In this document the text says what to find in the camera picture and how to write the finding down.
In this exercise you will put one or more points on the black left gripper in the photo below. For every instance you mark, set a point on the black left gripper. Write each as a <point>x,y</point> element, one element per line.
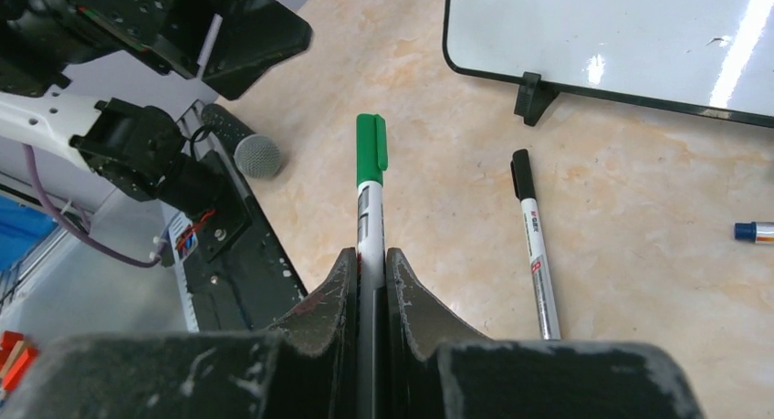
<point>169,35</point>

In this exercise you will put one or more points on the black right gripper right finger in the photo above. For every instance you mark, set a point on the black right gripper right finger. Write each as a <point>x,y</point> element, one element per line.
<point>444,368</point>

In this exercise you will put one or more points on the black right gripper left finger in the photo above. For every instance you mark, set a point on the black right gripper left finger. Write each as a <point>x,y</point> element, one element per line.
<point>298,367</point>

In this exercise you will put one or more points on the green marker cap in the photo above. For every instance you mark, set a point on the green marker cap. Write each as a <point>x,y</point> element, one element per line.
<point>371,148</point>

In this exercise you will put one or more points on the white whiteboard black frame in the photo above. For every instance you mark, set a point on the white whiteboard black frame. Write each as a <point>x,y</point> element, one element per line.
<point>709,58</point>

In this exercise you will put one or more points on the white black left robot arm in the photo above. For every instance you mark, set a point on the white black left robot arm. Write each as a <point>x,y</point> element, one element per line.
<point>139,149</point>

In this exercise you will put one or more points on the black whiteboard foot left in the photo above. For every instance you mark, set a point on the black whiteboard foot left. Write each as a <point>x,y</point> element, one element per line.
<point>533,98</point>

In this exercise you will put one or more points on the grey black microphone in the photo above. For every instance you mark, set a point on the grey black microphone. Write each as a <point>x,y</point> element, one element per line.
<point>255,156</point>

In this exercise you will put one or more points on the black capped marker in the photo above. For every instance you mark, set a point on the black capped marker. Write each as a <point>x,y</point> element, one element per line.
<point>525,192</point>

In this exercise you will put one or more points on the blue capped marker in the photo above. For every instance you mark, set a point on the blue capped marker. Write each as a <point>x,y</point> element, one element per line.
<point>754,232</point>

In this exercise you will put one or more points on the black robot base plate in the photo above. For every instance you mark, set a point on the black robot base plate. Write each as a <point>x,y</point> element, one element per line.
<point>238,274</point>

